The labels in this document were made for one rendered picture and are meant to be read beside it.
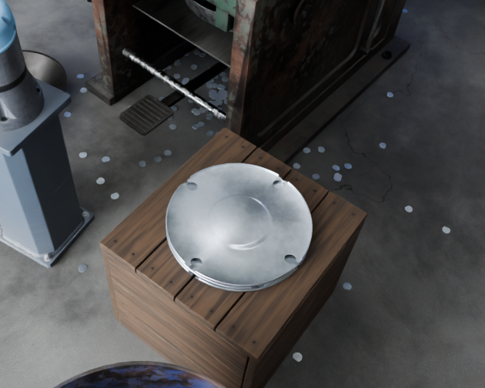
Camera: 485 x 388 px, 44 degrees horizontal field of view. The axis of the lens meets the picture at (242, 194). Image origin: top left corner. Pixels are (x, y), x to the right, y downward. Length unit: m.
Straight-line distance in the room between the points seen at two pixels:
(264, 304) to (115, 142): 0.85
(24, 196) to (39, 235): 0.16
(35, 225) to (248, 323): 0.61
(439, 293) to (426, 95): 0.75
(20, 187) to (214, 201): 0.42
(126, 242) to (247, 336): 0.30
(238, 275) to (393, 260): 0.64
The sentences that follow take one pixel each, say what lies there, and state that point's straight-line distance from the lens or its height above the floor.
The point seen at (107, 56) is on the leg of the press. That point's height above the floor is 0.18.
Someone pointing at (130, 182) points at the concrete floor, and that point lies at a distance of 1.71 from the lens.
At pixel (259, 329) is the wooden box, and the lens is 1.10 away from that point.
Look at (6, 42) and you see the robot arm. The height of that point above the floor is 0.63.
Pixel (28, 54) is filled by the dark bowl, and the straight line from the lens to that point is 2.03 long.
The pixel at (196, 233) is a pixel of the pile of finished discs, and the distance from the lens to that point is 1.17.
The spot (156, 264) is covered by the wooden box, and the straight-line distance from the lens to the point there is 1.15.
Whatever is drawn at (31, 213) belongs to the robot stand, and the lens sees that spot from 1.44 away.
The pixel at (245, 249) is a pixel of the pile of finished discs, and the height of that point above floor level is 0.37.
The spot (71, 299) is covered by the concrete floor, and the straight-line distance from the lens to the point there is 1.53.
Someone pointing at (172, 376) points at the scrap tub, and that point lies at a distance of 0.96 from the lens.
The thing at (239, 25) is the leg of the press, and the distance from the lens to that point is 1.33.
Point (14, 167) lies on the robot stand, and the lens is 1.31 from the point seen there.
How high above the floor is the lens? 1.35
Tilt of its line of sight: 53 degrees down
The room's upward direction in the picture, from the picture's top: 8 degrees clockwise
